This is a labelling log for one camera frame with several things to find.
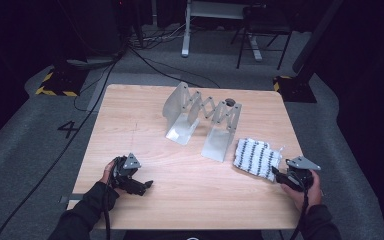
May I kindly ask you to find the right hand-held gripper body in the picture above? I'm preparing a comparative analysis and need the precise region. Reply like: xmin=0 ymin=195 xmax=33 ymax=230
xmin=281 ymin=155 xmax=322 ymax=193

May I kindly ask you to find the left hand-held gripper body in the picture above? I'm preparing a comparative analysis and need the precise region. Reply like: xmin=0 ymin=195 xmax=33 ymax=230
xmin=111 ymin=153 xmax=148 ymax=196

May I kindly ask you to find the white black-striped cloth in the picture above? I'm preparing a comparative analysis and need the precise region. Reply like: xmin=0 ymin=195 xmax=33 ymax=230
xmin=233 ymin=137 xmax=285 ymax=183

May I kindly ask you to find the extendable metal bookend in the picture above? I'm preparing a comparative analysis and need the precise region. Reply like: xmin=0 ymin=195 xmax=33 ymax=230
xmin=162 ymin=81 xmax=243 ymax=163

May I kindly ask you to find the person's left hand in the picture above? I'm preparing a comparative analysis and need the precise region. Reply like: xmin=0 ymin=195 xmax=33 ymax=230
xmin=99 ymin=159 xmax=128 ymax=196

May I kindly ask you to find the person's right hand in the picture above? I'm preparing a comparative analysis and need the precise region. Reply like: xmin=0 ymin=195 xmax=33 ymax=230
xmin=279 ymin=169 xmax=324 ymax=213

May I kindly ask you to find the black yellow-striped stand base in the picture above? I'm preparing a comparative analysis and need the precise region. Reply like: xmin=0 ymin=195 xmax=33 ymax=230
xmin=34 ymin=66 xmax=90 ymax=98
xmin=272 ymin=74 xmax=318 ymax=104

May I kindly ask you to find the dark slanted stand pole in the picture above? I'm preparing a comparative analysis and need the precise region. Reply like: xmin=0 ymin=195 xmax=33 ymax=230
xmin=291 ymin=0 xmax=345 ymax=76

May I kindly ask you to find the black chair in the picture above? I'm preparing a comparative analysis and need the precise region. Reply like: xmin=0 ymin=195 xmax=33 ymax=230
xmin=230 ymin=3 xmax=294 ymax=71

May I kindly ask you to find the dark equipment cabinet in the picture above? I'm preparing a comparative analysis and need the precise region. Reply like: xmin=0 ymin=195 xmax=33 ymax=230
xmin=59 ymin=0 xmax=125 ymax=62

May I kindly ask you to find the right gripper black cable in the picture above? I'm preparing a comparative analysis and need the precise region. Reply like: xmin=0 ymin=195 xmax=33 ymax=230
xmin=285 ymin=159 xmax=312 ymax=240

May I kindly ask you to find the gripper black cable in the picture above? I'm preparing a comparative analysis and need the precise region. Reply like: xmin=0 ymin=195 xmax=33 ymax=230
xmin=285 ymin=159 xmax=312 ymax=240
xmin=102 ymin=163 xmax=121 ymax=240

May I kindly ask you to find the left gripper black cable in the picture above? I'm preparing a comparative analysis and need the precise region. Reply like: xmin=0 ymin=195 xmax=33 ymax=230
xmin=102 ymin=163 xmax=121 ymax=240

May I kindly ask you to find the grey table bracket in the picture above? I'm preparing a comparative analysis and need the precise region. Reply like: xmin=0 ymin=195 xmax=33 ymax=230
xmin=59 ymin=194 xmax=84 ymax=205

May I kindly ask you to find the long black floor cable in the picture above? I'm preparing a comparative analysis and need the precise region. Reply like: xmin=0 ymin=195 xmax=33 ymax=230
xmin=0 ymin=56 xmax=123 ymax=240

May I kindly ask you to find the bundle of floor cables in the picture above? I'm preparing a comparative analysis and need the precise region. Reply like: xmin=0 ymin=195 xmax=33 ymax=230
xmin=128 ymin=22 xmax=188 ymax=48

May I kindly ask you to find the white desk frame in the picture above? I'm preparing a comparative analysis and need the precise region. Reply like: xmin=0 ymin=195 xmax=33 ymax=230
xmin=180 ymin=0 xmax=264 ymax=63

